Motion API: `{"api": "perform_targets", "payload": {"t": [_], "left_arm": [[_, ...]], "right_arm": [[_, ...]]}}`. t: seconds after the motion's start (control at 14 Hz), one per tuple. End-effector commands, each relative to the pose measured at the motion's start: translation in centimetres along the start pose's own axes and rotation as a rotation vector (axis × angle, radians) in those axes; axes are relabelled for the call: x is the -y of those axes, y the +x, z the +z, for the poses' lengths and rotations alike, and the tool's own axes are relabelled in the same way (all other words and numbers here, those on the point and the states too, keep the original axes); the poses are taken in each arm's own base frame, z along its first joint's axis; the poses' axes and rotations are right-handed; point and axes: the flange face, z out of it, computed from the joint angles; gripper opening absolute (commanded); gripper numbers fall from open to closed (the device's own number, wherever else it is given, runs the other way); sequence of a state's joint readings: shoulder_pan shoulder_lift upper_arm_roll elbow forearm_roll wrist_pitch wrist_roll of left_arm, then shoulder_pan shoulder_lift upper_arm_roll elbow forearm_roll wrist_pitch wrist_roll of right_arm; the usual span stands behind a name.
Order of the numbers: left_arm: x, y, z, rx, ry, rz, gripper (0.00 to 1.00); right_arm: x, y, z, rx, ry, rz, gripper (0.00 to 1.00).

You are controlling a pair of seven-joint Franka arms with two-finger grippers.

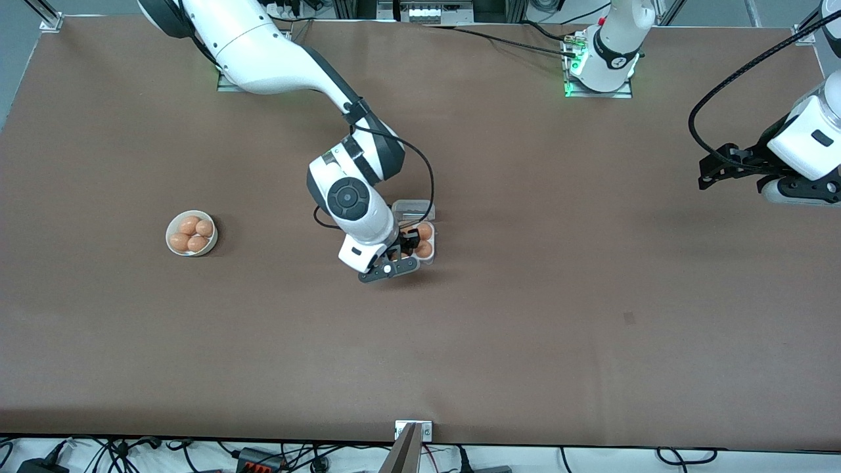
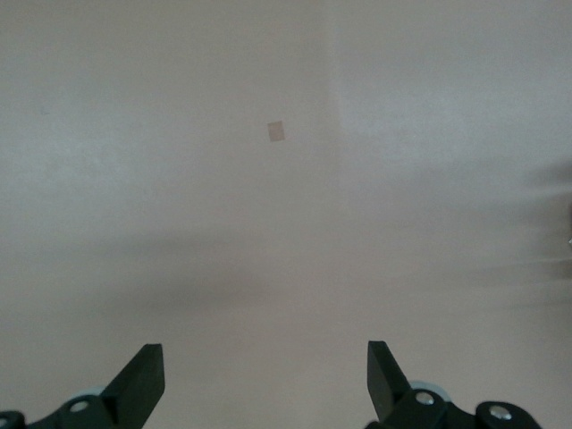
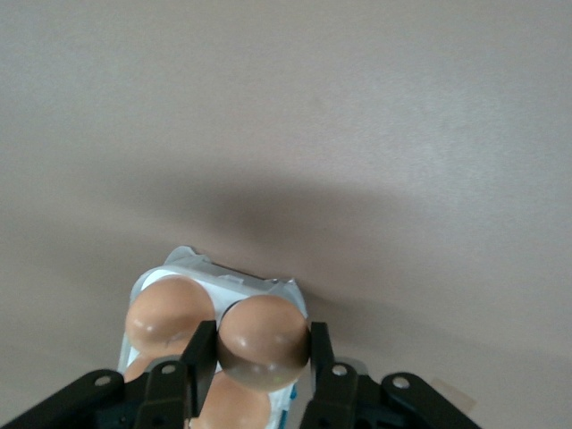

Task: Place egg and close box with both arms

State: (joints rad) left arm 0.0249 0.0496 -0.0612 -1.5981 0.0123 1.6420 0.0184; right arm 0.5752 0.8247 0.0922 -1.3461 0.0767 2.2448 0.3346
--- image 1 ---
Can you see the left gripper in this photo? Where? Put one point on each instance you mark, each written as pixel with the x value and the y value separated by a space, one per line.
pixel 753 159

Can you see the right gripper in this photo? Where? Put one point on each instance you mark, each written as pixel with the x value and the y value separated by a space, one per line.
pixel 405 242

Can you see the clear plastic egg box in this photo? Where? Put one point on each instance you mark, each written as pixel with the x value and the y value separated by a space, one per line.
pixel 414 209

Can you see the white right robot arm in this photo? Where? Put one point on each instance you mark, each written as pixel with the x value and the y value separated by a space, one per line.
pixel 263 52

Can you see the grey electrical control box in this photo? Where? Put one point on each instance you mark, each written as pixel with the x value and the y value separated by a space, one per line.
pixel 427 10

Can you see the black orange connector box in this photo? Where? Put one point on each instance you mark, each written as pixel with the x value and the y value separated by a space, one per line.
pixel 259 461

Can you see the white round bowl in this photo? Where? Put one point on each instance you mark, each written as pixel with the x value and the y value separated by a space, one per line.
pixel 210 244

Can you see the black power adapter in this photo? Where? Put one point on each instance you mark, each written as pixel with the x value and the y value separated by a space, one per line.
pixel 43 466

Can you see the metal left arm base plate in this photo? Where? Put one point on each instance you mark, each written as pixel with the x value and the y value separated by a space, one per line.
pixel 624 94

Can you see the aluminium frame corner bracket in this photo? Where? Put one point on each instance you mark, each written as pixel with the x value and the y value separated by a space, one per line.
pixel 51 22
pixel 804 33

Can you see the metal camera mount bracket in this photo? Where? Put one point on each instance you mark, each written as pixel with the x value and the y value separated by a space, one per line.
pixel 426 430

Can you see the grey camera post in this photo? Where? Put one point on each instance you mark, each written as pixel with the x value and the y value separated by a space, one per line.
pixel 404 453

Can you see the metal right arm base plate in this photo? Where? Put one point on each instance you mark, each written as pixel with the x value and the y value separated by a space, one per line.
pixel 225 84

